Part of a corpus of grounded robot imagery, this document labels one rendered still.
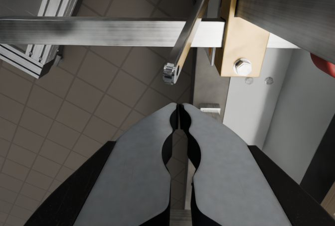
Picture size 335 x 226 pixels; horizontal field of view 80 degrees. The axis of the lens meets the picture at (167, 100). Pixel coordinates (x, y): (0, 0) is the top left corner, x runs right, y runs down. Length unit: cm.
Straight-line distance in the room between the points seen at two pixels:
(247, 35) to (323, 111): 27
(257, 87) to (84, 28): 45
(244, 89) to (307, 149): 20
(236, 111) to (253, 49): 36
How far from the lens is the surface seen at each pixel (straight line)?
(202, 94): 47
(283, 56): 57
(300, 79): 54
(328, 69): 27
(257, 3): 19
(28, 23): 31
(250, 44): 26
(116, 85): 128
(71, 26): 28
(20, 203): 254
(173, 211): 33
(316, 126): 50
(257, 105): 61
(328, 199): 48
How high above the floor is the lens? 111
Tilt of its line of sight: 60 degrees down
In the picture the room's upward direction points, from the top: 175 degrees counter-clockwise
